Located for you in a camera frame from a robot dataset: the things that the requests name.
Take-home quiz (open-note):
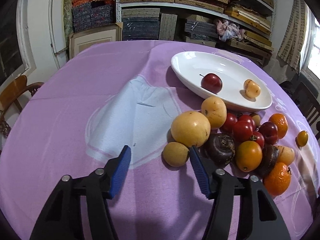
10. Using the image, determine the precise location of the orange tomato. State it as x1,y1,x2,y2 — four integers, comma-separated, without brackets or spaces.
235,141,263,172

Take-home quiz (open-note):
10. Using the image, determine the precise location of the light wooden chair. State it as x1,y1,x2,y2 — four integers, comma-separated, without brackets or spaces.
0,75,45,137

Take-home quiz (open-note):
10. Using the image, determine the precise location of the grey woven upright box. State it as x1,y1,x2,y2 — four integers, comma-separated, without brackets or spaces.
159,13,178,40

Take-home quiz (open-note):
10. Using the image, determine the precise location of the white leaning panel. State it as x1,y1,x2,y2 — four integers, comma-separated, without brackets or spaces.
48,0,69,69

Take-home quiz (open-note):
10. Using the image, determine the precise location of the stack of orange red boxes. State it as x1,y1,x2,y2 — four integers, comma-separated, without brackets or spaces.
72,0,115,7

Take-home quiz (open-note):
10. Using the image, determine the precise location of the dark wooden chair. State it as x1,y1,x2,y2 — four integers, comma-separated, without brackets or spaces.
291,80,320,130

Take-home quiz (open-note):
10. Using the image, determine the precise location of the small beige longan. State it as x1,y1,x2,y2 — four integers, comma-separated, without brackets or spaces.
250,113,262,127

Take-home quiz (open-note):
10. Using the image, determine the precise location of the stack of brown wooden boxes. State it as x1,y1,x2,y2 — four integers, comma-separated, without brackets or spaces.
230,30,274,67

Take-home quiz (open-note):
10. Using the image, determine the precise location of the dark red plum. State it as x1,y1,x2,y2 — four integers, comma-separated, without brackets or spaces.
258,121,279,145
199,73,223,94

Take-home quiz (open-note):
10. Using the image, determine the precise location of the stack of dark blue boxes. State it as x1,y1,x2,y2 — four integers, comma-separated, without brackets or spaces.
122,7,160,41

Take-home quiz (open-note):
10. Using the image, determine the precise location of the stack of dark grey boxes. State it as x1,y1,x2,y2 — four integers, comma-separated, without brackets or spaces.
184,15,218,47

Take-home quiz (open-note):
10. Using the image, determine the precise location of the white framed window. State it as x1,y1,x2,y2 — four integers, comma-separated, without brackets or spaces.
0,0,37,87

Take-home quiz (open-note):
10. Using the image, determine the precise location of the pink crumpled cloth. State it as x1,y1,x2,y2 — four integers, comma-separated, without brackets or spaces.
216,19,246,42

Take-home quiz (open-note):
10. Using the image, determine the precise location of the red cherry tomato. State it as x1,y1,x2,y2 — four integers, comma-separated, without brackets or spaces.
232,121,254,142
250,131,265,148
237,114,256,128
220,113,238,133

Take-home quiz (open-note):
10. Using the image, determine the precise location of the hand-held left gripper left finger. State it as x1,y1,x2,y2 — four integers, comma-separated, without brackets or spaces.
29,145,132,240

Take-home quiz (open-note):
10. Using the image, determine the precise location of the orange mandarin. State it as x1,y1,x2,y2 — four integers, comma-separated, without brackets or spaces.
269,113,288,140
263,162,292,197

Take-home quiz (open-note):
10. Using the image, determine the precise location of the cardboard framed picture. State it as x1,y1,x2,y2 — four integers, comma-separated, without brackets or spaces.
69,22,123,60

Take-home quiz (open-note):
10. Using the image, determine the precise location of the black bag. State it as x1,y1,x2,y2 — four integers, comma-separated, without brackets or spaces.
279,80,300,98

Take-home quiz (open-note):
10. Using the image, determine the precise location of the white oval plate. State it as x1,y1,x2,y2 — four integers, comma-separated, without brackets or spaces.
171,51,273,112

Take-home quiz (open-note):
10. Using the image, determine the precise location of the stack of yellow wooden boxes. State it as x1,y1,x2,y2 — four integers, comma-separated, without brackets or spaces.
224,5,272,36

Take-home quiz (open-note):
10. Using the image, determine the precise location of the stack of blue floral boxes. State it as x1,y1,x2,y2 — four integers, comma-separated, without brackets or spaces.
72,4,116,32

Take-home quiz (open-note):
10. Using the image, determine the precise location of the purple printed tablecloth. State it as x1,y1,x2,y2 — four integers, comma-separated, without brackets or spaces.
0,40,320,240

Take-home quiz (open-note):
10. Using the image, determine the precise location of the bright window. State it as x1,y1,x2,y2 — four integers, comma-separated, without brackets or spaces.
304,2,320,83

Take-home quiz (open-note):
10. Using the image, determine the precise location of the green mottled board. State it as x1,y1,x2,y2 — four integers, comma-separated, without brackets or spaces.
63,0,74,35

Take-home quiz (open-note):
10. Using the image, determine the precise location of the yellow tomato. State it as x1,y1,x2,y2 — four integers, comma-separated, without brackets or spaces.
296,130,309,147

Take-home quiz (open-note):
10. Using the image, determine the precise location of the pale yellow round fruit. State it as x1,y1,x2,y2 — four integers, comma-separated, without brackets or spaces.
170,111,211,148
274,145,295,166
201,96,227,130
243,79,261,98
162,142,190,167

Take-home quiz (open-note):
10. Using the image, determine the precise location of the brick patterned curtain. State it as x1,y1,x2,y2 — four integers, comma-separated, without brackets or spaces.
277,0,310,74

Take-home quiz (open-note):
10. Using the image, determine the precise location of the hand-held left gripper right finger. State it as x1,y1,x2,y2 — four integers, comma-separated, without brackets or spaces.
189,146,292,240

